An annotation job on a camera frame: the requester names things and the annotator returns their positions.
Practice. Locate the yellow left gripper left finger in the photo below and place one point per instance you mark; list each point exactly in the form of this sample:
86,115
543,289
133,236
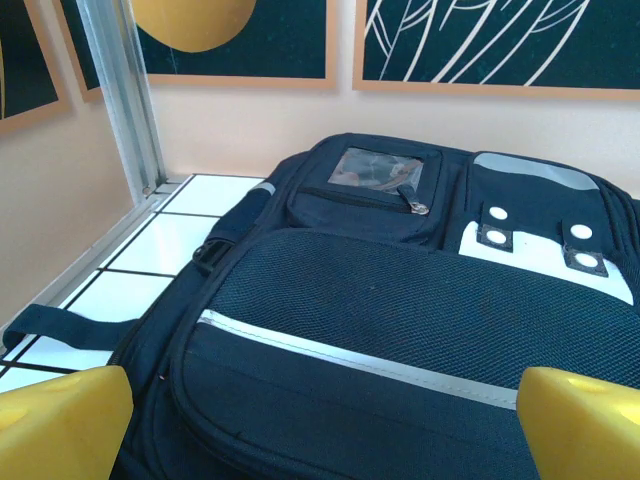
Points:
60,430

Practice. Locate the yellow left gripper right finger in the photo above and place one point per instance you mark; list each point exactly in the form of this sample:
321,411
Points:
585,435

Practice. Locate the navy student backpack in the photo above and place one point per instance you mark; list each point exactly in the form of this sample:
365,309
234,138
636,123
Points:
350,310

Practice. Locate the aluminium corner post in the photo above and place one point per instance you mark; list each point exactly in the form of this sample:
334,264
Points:
122,100

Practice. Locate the large circle wall panel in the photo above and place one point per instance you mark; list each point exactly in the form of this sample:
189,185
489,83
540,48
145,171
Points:
25,65

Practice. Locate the leaf outline wall panel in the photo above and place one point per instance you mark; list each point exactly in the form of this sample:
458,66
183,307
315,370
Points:
500,40

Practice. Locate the yellow oval wall panel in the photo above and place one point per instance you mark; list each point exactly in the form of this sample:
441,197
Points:
240,45

